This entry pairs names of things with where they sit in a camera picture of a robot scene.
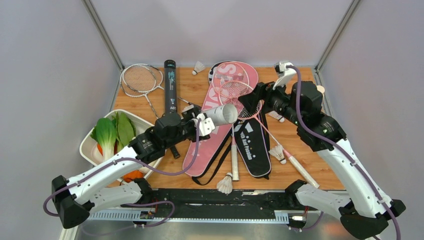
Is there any green leafy vegetable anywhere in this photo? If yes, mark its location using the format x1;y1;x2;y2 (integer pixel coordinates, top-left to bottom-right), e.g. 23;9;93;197
112;112;136;152

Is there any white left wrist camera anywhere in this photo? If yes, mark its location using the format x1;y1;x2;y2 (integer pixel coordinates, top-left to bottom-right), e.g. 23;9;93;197
192;113;216;137

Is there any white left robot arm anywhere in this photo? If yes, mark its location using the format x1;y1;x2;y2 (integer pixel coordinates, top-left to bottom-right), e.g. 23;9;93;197
42;107;216;229

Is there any pink racket upper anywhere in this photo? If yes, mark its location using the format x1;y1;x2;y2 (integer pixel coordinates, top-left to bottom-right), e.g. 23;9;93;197
211;61;246;182

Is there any pink racket cover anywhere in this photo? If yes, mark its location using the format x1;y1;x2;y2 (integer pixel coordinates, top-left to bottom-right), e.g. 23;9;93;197
182;60;259;177

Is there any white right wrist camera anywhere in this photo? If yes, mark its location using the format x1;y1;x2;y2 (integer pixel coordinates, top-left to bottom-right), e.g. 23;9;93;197
272;61;297;90

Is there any shuttlecock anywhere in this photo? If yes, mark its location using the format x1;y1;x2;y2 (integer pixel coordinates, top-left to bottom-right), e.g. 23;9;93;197
182;104;194;112
191;61;206;76
267;111;285;123
268;144;287;165
216;172;233;195

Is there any black shuttlecock tube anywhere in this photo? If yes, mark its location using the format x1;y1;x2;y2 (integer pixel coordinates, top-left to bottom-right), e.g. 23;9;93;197
164;59;177;114

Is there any white silver racket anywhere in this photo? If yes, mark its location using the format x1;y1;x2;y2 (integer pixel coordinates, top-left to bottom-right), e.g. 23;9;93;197
121;63;163;120

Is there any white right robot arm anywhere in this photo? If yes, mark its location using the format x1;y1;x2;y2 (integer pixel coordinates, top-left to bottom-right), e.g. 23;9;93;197
237;81;406;240

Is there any pink racket lower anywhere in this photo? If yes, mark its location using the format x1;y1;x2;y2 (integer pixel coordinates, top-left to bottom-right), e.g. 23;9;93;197
218;80;320;188

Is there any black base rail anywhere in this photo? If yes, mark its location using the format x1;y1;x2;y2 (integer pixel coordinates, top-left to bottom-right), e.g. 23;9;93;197
142;188;307;220

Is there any black silver racket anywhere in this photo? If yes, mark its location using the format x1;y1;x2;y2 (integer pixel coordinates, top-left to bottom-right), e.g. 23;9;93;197
119;64;195;160

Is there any white vegetable tray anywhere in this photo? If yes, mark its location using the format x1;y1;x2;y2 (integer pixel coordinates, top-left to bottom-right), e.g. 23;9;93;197
79;109;153;166

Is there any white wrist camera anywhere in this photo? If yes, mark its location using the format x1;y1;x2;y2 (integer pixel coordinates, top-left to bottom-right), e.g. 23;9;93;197
192;113;216;137
272;61;297;90

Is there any green bok choy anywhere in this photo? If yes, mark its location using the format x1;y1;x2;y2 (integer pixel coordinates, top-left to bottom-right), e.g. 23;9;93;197
90;117;117;162

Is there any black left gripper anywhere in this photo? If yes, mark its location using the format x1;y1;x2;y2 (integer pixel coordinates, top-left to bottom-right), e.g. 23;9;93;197
164;106;211;150

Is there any orange carrot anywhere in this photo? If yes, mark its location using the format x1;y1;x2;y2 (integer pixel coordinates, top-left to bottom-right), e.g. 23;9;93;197
122;170;144;183

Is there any pink racket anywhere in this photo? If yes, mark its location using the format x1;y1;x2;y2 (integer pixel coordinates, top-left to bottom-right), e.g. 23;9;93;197
218;80;320;188
211;61;246;182

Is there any shuttlecock by racket handle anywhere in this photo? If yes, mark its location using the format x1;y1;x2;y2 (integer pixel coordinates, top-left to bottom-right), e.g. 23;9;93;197
268;144;287;165

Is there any black racket cover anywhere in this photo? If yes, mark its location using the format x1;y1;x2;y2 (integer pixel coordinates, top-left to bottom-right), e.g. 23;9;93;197
234;118;272;180

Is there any white shuttlecock tube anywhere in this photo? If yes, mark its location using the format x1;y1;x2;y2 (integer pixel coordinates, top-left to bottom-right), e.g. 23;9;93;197
203;103;238;127

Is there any cream bottle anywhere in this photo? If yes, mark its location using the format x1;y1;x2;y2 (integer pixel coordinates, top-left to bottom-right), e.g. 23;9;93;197
316;85;326;94

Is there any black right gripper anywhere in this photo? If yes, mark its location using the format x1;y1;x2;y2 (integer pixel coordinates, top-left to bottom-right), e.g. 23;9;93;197
238;76;304;126

